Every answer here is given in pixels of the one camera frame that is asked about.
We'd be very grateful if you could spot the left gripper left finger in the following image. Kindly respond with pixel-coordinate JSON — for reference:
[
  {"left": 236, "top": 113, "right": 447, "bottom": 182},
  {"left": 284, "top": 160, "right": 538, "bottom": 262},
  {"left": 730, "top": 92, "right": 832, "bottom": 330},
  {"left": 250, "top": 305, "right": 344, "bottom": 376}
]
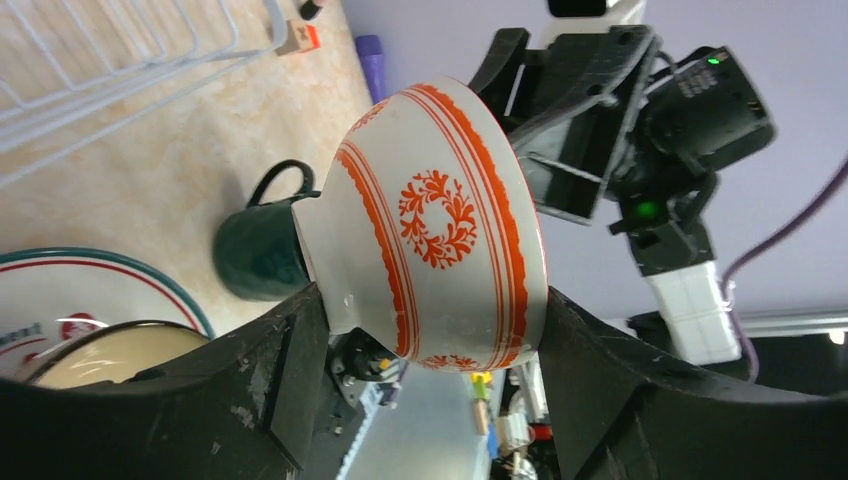
[{"left": 1, "top": 285, "right": 328, "bottom": 479}]

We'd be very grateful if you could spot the brown flower glazed bowl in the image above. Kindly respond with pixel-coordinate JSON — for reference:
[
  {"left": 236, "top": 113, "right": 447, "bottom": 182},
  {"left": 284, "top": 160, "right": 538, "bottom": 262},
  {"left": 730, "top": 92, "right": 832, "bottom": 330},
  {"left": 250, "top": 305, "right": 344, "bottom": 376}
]
[{"left": 15, "top": 320, "right": 210, "bottom": 389}]

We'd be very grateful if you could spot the purple handle tool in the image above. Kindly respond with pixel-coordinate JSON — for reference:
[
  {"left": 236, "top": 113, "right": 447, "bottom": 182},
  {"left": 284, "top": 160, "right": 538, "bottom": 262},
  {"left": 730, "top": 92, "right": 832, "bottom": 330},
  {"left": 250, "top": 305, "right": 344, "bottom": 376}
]
[{"left": 354, "top": 35, "right": 386, "bottom": 104}]

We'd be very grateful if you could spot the white plate with characters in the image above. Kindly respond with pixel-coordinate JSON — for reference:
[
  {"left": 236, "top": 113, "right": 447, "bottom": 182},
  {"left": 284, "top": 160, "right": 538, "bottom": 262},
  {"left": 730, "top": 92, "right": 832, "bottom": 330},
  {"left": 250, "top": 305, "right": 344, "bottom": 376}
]
[{"left": 1, "top": 247, "right": 215, "bottom": 378}]

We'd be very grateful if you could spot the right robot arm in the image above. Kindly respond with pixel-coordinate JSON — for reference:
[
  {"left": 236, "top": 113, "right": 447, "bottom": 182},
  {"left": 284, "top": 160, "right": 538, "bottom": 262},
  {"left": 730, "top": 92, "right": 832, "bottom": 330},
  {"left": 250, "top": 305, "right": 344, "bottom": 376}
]
[{"left": 470, "top": 24, "right": 776, "bottom": 365}]

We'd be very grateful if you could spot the white wire dish rack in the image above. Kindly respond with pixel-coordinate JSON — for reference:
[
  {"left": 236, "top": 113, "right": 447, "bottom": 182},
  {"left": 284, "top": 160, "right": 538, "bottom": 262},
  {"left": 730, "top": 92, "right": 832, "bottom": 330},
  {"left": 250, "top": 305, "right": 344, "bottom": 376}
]
[{"left": 1, "top": 1, "right": 295, "bottom": 186}]

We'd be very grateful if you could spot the dark green mug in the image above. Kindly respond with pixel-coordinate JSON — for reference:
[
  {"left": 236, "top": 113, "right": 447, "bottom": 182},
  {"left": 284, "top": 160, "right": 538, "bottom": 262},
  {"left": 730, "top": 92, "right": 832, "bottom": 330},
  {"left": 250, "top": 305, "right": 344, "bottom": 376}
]
[{"left": 212, "top": 159, "right": 320, "bottom": 302}]

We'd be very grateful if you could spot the orange wooden toy block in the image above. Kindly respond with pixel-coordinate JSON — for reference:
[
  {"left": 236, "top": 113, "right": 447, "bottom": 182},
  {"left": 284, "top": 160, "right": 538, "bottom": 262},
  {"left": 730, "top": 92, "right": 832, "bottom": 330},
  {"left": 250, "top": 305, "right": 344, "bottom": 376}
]
[{"left": 274, "top": 20, "right": 321, "bottom": 56}]

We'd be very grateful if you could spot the orange patterned white bowl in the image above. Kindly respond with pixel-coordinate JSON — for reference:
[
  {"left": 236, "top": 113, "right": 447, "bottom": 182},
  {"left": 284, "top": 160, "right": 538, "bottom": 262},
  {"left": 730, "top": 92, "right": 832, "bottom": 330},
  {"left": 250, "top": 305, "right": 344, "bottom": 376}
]
[{"left": 292, "top": 77, "right": 548, "bottom": 372}]

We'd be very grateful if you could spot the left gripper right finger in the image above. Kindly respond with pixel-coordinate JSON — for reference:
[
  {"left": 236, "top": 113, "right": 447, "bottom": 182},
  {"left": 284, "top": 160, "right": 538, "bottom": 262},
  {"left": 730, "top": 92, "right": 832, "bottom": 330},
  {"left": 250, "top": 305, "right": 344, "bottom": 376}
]
[{"left": 538, "top": 290, "right": 847, "bottom": 479}]

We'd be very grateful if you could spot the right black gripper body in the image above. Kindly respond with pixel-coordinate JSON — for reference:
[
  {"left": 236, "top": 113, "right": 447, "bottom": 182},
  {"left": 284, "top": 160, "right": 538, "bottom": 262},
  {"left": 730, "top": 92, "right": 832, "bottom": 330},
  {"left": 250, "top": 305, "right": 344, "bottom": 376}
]
[{"left": 468, "top": 26, "right": 661, "bottom": 225}]

